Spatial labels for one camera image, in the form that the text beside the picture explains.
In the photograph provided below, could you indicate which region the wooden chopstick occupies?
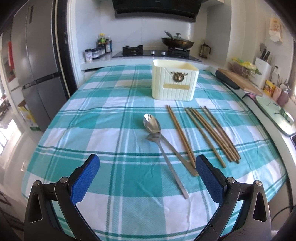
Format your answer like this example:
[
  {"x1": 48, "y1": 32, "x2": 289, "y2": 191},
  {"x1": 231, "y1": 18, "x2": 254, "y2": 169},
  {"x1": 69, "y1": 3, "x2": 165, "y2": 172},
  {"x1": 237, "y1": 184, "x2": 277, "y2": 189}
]
[
  {"x1": 169, "y1": 105, "x2": 197, "y2": 166},
  {"x1": 166, "y1": 105, "x2": 196, "y2": 168},
  {"x1": 204, "y1": 106, "x2": 241, "y2": 160},
  {"x1": 190, "y1": 107, "x2": 240, "y2": 164},
  {"x1": 185, "y1": 108, "x2": 226, "y2": 168},
  {"x1": 188, "y1": 107, "x2": 237, "y2": 163},
  {"x1": 201, "y1": 106, "x2": 241, "y2": 163}
]

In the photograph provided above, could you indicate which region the steel spoon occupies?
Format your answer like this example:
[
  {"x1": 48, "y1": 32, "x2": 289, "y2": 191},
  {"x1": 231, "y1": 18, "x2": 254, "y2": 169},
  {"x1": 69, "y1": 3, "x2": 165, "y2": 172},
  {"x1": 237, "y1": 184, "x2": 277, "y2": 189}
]
[
  {"x1": 147, "y1": 133, "x2": 190, "y2": 199},
  {"x1": 143, "y1": 113, "x2": 198, "y2": 177}
]

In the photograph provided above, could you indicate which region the teal plaid tablecloth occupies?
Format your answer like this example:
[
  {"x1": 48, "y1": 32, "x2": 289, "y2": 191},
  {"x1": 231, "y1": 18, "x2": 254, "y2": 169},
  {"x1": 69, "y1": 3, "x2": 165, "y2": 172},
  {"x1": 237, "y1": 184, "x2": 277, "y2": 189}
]
[{"x1": 22, "y1": 65, "x2": 287, "y2": 240}]

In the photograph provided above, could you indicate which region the yellow seasoning packet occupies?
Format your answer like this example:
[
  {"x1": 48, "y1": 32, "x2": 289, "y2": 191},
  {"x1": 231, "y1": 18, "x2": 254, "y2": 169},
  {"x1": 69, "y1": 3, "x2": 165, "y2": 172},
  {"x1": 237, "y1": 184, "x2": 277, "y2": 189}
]
[{"x1": 263, "y1": 80, "x2": 276, "y2": 97}]

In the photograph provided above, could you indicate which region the wooden cutting board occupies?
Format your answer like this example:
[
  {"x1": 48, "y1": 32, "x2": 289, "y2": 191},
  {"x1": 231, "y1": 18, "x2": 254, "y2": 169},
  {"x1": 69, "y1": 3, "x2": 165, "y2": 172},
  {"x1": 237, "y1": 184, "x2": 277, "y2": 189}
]
[{"x1": 218, "y1": 68, "x2": 263, "y2": 96}]

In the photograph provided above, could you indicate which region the black rolled mat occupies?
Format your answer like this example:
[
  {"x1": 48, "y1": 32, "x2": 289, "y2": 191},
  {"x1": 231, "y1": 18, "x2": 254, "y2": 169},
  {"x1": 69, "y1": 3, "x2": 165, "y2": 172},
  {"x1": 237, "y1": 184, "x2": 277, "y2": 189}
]
[{"x1": 215, "y1": 70, "x2": 240, "y2": 89}]

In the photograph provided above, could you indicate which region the white knife block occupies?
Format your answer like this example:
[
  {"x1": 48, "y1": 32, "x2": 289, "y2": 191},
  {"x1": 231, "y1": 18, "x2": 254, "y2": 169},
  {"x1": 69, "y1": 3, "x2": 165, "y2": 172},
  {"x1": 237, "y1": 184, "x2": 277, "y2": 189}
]
[{"x1": 250, "y1": 49, "x2": 271, "y2": 89}]

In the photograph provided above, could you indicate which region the cream utensil holder box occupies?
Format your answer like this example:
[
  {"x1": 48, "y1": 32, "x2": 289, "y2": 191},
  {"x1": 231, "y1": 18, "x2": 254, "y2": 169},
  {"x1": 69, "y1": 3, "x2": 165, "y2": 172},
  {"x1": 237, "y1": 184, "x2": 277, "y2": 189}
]
[{"x1": 152, "y1": 60, "x2": 199, "y2": 101}]

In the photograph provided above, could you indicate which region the glass french press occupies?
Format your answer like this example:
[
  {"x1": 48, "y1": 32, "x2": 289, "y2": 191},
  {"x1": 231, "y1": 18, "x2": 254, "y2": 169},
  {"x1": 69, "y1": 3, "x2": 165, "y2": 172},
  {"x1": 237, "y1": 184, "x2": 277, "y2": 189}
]
[{"x1": 199, "y1": 43, "x2": 211, "y2": 59}]

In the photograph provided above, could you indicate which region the condiment bottles group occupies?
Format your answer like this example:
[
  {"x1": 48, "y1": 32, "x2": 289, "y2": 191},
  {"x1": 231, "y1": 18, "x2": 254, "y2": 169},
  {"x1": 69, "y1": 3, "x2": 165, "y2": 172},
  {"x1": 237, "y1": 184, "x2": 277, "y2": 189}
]
[{"x1": 97, "y1": 33, "x2": 112, "y2": 54}]

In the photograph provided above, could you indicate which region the black gas stove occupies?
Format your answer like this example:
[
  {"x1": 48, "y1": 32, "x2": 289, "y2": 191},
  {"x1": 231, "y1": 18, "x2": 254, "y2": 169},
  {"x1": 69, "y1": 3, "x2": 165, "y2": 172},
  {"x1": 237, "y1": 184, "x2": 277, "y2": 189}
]
[{"x1": 112, "y1": 45, "x2": 202, "y2": 62}]

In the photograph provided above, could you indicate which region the black wok with lid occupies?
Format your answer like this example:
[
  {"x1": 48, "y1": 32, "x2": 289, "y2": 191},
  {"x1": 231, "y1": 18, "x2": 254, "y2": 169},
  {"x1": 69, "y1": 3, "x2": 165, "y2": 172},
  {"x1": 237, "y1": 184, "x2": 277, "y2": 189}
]
[{"x1": 161, "y1": 31, "x2": 194, "y2": 49}]

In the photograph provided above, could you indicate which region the grey refrigerator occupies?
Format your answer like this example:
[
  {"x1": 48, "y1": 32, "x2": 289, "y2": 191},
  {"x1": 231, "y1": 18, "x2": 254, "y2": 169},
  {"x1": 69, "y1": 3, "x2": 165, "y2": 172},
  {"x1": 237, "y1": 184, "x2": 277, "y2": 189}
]
[{"x1": 11, "y1": 0, "x2": 70, "y2": 132}]

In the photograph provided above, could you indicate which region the black range hood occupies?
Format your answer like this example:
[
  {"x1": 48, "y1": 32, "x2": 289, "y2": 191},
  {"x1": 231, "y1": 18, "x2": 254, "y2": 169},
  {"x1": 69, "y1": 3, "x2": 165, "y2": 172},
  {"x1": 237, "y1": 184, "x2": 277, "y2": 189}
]
[{"x1": 112, "y1": 0, "x2": 205, "y2": 23}]

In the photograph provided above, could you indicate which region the wire basket with vegetables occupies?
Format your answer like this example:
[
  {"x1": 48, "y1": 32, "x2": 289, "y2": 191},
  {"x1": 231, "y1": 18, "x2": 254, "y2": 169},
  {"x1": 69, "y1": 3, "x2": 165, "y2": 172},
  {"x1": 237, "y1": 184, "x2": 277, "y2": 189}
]
[{"x1": 230, "y1": 58, "x2": 262, "y2": 80}]

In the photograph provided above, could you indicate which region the hanging wall bag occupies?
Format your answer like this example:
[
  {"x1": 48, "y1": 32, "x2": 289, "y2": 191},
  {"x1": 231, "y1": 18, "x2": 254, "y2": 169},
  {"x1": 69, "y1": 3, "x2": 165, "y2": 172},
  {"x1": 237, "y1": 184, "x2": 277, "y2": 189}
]
[{"x1": 269, "y1": 16, "x2": 283, "y2": 43}]

